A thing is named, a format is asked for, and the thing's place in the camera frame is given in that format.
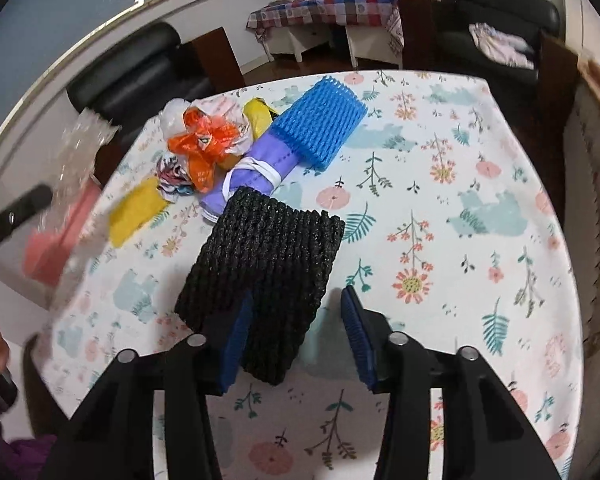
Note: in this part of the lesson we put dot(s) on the white crumpled plastic bag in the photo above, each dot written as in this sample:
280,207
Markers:
220,107

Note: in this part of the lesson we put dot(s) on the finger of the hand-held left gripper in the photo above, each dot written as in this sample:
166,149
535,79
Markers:
15,216

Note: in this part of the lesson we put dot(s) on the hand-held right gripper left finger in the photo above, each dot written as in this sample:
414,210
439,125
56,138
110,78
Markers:
237,342

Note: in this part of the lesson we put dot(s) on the clear plastic bag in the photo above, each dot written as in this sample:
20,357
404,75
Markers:
80,150

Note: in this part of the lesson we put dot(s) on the black armchair with wooden sides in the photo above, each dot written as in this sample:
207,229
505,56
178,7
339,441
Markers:
130,70
490,5

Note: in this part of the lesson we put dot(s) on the large yellow wrapper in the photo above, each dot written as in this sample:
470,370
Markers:
132,210

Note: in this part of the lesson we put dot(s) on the striped crumpled wrapper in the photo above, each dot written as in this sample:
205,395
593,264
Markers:
172,179

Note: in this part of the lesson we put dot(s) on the floral tablecloth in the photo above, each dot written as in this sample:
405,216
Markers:
455,210

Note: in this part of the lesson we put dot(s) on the black foam net sleeve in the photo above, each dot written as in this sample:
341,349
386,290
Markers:
270,260

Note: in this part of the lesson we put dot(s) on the purple clothing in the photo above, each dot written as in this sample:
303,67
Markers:
15,460

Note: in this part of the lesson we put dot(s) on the pale clothes on armchair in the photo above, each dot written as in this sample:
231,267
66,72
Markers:
500,45

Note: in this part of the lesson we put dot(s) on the pink plastic bin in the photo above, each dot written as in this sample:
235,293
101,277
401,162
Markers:
45,255

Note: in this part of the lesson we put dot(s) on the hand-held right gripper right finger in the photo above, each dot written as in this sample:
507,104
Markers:
352,332

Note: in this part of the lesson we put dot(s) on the white bench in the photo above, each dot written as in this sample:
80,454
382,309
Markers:
372,42
292,40

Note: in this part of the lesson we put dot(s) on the checked tablecloth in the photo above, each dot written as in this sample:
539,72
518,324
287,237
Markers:
325,10

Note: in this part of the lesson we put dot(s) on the orange plastic wrapper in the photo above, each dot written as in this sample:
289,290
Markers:
200,142

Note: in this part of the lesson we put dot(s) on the small yellow wrapper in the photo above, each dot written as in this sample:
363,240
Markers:
257,115

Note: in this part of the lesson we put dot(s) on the blue foam net sleeve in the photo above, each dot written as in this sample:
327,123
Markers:
315,120

